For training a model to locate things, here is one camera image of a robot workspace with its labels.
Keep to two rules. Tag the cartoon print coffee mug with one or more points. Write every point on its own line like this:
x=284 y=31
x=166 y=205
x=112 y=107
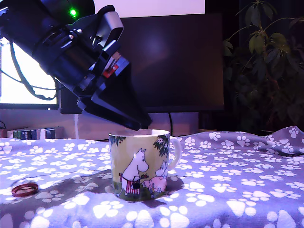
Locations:
x=137 y=166

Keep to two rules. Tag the red coffee capsule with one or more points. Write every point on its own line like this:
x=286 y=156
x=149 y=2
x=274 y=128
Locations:
x=25 y=190

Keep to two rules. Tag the lit computer monitor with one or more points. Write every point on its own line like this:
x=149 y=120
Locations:
x=9 y=95

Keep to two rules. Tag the black switched-off monitor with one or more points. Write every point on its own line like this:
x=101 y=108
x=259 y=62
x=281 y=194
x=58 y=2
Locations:
x=178 y=59

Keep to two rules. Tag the white and blue box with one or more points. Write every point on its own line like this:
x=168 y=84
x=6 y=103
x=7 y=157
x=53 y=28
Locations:
x=42 y=134

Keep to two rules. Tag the dark blue box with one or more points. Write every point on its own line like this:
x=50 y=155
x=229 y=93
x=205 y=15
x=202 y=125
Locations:
x=34 y=135

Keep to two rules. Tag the brown wooden box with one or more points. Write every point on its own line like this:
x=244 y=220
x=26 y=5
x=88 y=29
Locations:
x=2 y=133

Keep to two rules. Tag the grey paw print cloth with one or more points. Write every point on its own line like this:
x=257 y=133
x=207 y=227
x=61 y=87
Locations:
x=237 y=178

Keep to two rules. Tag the potted green plant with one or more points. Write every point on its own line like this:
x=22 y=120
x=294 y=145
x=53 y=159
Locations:
x=261 y=71

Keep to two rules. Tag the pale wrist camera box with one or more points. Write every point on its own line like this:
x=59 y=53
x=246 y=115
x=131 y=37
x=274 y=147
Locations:
x=111 y=26

